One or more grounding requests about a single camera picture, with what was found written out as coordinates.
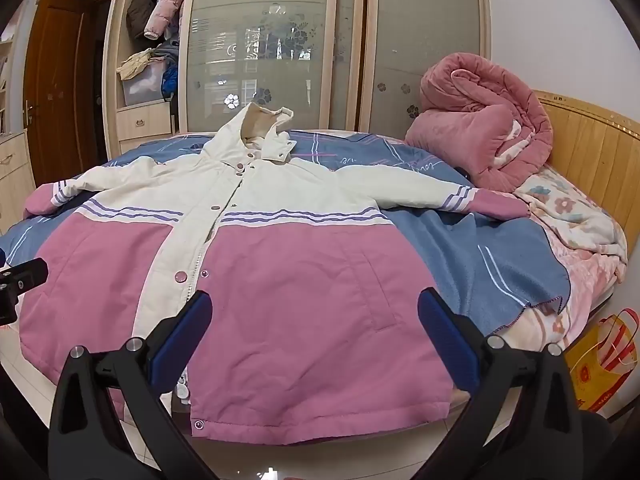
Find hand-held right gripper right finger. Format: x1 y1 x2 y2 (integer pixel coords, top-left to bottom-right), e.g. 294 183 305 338
410 287 585 480

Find frosted glass sliding door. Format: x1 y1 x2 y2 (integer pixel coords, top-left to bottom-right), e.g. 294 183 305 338
177 0 368 133
357 0 491 138

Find light wooden wardrobe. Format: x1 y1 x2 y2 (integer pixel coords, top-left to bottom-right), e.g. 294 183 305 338
102 0 493 161

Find pink floral bed sheet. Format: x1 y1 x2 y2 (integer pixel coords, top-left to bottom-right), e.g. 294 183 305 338
492 220 617 353

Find grey folded clothes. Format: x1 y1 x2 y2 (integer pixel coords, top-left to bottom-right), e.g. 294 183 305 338
150 40 181 63

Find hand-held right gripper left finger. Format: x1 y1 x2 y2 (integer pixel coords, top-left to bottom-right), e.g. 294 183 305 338
47 290 216 480

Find pink rolled quilt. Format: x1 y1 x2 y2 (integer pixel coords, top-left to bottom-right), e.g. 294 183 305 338
404 51 555 193

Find dark hanging coat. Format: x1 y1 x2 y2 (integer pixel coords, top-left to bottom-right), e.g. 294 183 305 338
125 0 158 41

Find red and yellow shopping bag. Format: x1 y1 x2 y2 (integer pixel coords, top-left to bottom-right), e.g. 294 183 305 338
565 308 640 411

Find wooden headboard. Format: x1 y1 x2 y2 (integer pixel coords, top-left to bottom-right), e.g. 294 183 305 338
530 89 640 241

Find pink and cream hooded jacket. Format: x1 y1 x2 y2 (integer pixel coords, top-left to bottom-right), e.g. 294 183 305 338
20 102 532 447

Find cream crumpled cloth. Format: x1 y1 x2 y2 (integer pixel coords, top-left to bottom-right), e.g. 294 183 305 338
116 47 156 81

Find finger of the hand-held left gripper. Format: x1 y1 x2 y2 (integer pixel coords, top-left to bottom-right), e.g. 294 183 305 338
0 258 50 327

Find light wooden cabinet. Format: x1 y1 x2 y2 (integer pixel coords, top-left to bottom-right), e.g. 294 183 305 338
0 130 36 236

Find bookshelf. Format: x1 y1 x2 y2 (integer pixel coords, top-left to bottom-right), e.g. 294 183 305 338
0 35 13 136

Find wardrobe drawer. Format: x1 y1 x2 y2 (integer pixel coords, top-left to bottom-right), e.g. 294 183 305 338
117 102 176 138

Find blue striped blanket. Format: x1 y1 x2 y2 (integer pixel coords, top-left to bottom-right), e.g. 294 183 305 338
0 129 572 336

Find white floral blanket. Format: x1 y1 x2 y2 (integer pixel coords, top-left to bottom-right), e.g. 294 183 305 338
512 162 628 281

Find brown wooden door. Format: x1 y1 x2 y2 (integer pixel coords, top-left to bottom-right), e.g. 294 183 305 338
22 0 108 186

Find clear plastic storage box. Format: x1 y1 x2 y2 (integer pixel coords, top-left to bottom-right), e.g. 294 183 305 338
122 60 173 107

